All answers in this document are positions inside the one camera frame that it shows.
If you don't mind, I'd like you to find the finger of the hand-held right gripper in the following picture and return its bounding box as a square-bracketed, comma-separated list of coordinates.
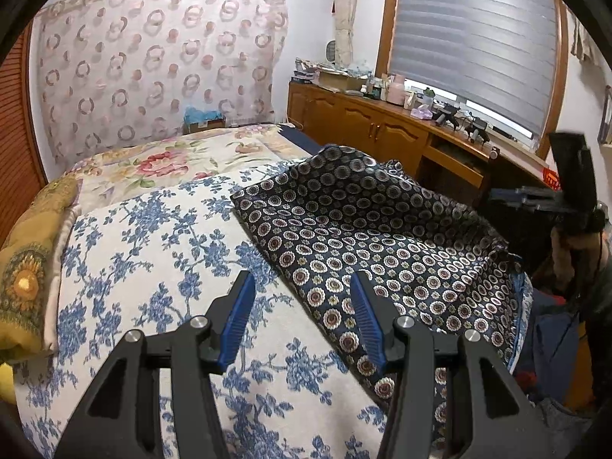
[488, 186, 566, 212]

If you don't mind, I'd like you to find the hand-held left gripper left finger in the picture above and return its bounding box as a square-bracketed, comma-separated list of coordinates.
[52, 270, 257, 459]

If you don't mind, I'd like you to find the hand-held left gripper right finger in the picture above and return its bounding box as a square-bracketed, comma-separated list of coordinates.
[349, 272, 552, 459]

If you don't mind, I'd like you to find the navy patterned satin shirt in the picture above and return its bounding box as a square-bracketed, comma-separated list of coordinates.
[229, 143, 535, 443]

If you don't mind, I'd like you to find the person's right hand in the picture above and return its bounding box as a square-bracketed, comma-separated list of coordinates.
[549, 227, 604, 299]

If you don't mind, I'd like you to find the blue floral blanket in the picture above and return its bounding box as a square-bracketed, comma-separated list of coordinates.
[12, 159, 390, 459]

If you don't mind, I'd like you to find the hanging beige cloth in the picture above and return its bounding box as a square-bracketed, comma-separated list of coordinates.
[570, 13, 609, 64]

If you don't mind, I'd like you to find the blue clothing pile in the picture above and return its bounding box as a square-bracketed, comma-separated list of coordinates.
[515, 291, 581, 395]

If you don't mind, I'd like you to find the grey window blind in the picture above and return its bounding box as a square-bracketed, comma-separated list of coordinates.
[386, 0, 561, 150]

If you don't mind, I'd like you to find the pink container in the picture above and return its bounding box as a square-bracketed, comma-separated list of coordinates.
[386, 74, 408, 107]

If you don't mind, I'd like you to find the wooden cabinet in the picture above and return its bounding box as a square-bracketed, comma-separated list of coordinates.
[287, 80, 553, 208]

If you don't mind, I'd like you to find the pink floral blanket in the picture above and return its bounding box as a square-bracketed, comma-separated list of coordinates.
[62, 123, 314, 215]

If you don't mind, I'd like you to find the navy bed sheet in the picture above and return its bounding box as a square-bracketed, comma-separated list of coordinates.
[278, 123, 323, 156]

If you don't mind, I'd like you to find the box with blue cloth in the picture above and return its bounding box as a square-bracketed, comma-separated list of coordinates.
[183, 106, 226, 135]

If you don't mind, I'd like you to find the yellow patterned pillow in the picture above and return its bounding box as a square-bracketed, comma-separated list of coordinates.
[0, 174, 81, 361]

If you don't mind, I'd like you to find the grey cloth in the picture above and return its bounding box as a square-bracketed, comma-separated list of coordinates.
[534, 398, 594, 459]

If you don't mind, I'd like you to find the cardboard box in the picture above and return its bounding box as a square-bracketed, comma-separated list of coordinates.
[317, 69, 363, 93]

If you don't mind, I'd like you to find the beige tied curtain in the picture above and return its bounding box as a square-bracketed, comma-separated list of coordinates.
[331, 0, 363, 67]

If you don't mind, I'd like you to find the wooden louvered door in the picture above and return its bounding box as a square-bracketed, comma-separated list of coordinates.
[0, 33, 47, 246]

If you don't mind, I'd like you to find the ring patterned sheer curtain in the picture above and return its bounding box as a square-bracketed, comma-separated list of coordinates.
[33, 0, 290, 166]

